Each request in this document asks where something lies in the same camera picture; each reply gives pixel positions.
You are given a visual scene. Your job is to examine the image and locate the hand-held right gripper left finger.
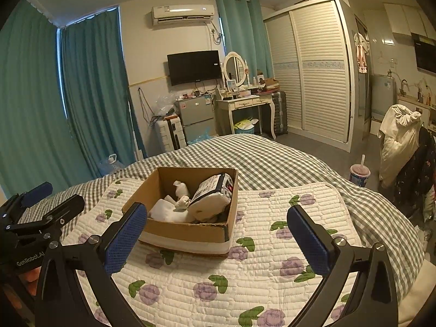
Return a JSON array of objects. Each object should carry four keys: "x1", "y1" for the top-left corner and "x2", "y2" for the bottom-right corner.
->
[{"x1": 34, "y1": 202, "x2": 149, "y2": 327}]

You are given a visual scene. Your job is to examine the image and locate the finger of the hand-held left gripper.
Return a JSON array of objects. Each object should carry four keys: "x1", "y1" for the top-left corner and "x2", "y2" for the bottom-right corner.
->
[
  {"x1": 0, "y1": 181, "x2": 54, "y2": 227},
  {"x1": 5, "y1": 194, "x2": 85, "y2": 246}
]

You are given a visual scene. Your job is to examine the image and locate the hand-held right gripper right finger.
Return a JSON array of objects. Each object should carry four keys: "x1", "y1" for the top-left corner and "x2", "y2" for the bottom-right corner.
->
[{"x1": 287, "y1": 204, "x2": 399, "y2": 327}]

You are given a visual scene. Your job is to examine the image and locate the brown cardboard box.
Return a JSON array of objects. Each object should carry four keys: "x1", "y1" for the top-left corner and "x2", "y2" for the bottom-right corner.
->
[{"x1": 122, "y1": 167, "x2": 239, "y2": 255}]

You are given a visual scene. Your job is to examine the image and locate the floral tissue packet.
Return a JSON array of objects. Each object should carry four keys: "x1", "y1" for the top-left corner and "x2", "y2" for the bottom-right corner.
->
[{"x1": 188, "y1": 173, "x2": 235, "y2": 223}]

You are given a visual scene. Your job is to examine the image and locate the quilted floral mat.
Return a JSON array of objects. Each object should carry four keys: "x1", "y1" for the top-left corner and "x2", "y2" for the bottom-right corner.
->
[{"x1": 59, "y1": 177, "x2": 426, "y2": 327}]

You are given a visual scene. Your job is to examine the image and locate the clear water bottle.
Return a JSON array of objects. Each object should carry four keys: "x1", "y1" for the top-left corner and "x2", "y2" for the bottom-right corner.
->
[{"x1": 100, "y1": 154, "x2": 125, "y2": 178}]

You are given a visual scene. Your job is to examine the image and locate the drink cup with straw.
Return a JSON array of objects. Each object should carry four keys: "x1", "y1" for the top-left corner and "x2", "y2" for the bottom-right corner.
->
[{"x1": 349, "y1": 155, "x2": 371, "y2": 188}]

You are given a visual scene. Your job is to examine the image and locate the wide blue curtain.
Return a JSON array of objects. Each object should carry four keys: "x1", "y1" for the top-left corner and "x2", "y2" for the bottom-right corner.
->
[{"x1": 0, "y1": 0, "x2": 89, "y2": 198}]

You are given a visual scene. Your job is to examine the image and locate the white suitcase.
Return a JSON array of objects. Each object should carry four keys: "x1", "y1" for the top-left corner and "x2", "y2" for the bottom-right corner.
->
[{"x1": 155, "y1": 116, "x2": 187, "y2": 151}]

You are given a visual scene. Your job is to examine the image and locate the blue window curtain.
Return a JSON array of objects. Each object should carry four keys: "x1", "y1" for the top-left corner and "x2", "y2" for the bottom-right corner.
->
[{"x1": 59, "y1": 7, "x2": 149, "y2": 178}]

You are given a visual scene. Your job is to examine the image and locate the dark floral garment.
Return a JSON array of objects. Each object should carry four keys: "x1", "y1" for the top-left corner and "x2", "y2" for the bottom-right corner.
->
[{"x1": 392, "y1": 128, "x2": 436, "y2": 219}]

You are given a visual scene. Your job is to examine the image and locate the yellow and white bag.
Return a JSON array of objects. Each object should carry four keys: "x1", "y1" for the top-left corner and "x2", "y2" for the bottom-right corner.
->
[{"x1": 234, "y1": 117, "x2": 259, "y2": 135}]

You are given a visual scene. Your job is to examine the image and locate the dark suitcase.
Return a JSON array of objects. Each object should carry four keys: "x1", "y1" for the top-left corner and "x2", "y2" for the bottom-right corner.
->
[{"x1": 261, "y1": 91, "x2": 288, "y2": 136}]

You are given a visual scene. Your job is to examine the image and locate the clear plastic bag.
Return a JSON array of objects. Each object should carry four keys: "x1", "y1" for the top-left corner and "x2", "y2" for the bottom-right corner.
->
[{"x1": 155, "y1": 93, "x2": 178, "y2": 116}]

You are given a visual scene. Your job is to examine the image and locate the grey mini fridge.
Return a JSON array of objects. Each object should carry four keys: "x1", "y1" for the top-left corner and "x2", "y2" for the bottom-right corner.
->
[{"x1": 174, "y1": 95, "x2": 219, "y2": 144}]

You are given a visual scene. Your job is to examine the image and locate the white dressing table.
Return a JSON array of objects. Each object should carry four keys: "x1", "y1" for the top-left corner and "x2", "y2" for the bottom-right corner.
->
[{"x1": 215, "y1": 93, "x2": 277, "y2": 140}]

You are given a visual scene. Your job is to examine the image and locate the small cardboard box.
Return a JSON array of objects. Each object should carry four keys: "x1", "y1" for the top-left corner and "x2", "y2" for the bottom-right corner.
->
[{"x1": 255, "y1": 77, "x2": 280, "y2": 92}]

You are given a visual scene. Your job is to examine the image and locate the white louvred wardrobe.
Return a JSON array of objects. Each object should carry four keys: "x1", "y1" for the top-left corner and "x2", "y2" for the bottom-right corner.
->
[{"x1": 263, "y1": 0, "x2": 356, "y2": 152}]

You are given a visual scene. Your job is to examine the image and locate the oval vanity mirror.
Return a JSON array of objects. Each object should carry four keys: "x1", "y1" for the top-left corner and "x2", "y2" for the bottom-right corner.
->
[{"x1": 223, "y1": 52, "x2": 246, "y2": 89}]

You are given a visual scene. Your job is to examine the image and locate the hanging pink clothes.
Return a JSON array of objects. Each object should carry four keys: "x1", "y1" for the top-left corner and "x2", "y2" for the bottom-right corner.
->
[{"x1": 353, "y1": 32, "x2": 370, "y2": 74}]

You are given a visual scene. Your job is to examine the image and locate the narrow blue curtain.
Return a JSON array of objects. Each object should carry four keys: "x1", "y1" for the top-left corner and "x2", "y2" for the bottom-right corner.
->
[{"x1": 214, "y1": 0, "x2": 275, "y2": 92}]

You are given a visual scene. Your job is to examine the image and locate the black range hood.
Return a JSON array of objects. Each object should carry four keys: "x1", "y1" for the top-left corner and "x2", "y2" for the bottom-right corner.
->
[{"x1": 410, "y1": 32, "x2": 436, "y2": 75}]

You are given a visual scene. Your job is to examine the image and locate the white air conditioner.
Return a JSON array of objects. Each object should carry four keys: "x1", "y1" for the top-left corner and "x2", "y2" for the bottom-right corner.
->
[{"x1": 151, "y1": 4, "x2": 215, "y2": 26}]

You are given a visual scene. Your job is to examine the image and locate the black wall television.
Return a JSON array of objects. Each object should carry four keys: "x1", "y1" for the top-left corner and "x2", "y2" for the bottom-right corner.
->
[{"x1": 167, "y1": 50, "x2": 222, "y2": 87}]

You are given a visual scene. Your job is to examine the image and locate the white wall cabinets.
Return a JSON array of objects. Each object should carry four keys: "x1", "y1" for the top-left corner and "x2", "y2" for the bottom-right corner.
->
[{"x1": 383, "y1": 3, "x2": 428, "y2": 38}]

